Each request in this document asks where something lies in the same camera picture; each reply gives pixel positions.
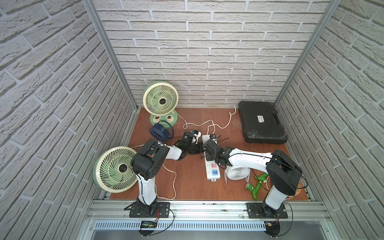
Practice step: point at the orange small fan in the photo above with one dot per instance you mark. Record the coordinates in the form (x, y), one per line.
(298, 191)

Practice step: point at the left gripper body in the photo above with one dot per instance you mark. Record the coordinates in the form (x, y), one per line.
(190, 145)

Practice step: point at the navy blue small fan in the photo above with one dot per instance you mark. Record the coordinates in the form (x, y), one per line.
(159, 132)

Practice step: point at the aluminium front rail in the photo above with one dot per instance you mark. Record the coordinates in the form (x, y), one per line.
(207, 211)

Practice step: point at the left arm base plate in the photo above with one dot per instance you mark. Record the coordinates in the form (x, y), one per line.
(149, 210)

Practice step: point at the green fan at left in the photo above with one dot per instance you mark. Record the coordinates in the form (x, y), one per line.
(113, 172)

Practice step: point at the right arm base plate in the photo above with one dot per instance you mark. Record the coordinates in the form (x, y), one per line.
(267, 210)

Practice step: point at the green fan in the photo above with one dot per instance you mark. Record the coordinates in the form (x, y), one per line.
(160, 100)
(113, 172)

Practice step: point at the black tool case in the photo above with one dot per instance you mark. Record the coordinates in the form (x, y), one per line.
(261, 124)

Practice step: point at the white small desk fan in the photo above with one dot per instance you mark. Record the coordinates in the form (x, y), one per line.
(237, 173)

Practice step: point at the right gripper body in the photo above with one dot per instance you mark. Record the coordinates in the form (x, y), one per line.
(210, 158)

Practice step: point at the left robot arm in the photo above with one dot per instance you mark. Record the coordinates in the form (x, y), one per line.
(148, 161)

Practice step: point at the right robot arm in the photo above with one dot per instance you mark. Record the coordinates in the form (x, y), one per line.
(284, 173)

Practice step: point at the white power strip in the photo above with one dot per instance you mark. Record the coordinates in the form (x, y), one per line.
(212, 169)

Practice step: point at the green fan at back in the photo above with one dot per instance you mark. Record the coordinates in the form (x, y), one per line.
(160, 100)

